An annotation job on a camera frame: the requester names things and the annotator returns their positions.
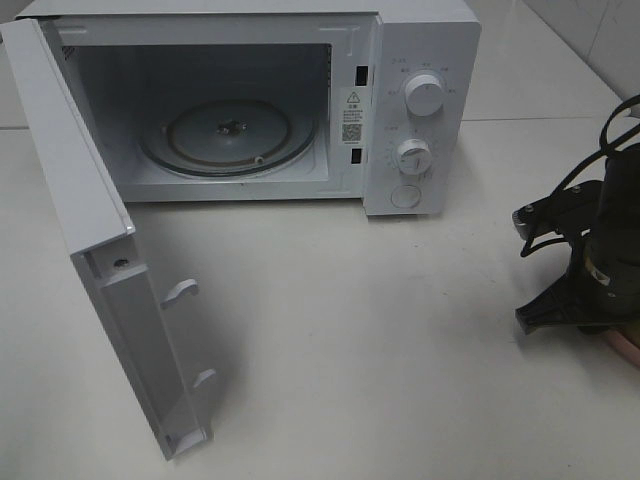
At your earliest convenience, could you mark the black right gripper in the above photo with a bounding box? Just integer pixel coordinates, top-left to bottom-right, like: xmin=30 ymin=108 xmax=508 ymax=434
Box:
xmin=515 ymin=229 xmax=639 ymax=335

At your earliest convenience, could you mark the pink round plate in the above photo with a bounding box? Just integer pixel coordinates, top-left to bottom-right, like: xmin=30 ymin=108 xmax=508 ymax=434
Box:
xmin=603 ymin=322 xmax=640 ymax=368

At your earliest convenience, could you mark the round white door button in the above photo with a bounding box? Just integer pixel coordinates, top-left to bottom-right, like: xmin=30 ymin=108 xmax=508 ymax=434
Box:
xmin=391 ymin=185 xmax=421 ymax=209

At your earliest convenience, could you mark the white timer knob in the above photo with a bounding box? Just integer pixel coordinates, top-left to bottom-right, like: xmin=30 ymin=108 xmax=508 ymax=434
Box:
xmin=395 ymin=139 xmax=433 ymax=176

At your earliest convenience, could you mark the white microwave door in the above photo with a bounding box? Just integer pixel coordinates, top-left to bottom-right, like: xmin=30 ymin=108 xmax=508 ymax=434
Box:
xmin=1 ymin=19 xmax=211 ymax=460

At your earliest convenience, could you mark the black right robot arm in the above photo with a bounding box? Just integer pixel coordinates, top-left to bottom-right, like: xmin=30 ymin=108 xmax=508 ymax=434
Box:
xmin=513 ymin=145 xmax=639 ymax=334

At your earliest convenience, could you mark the white upper power knob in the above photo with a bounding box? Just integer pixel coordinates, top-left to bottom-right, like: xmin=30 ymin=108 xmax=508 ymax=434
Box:
xmin=404 ymin=71 xmax=445 ymax=117

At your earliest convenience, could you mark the white microwave oven body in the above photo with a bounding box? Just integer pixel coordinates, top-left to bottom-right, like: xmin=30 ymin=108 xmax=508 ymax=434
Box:
xmin=13 ymin=0 xmax=481 ymax=215

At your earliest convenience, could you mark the glass microwave turntable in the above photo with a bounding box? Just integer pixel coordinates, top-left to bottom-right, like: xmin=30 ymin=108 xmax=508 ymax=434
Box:
xmin=140 ymin=99 xmax=318 ymax=178

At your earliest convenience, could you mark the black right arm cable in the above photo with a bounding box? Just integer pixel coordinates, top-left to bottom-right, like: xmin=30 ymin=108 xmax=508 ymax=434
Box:
xmin=519 ymin=94 xmax=640 ymax=259

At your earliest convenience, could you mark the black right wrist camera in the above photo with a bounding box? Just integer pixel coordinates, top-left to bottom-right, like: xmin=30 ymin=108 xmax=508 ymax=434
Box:
xmin=512 ymin=180 xmax=603 ymax=240

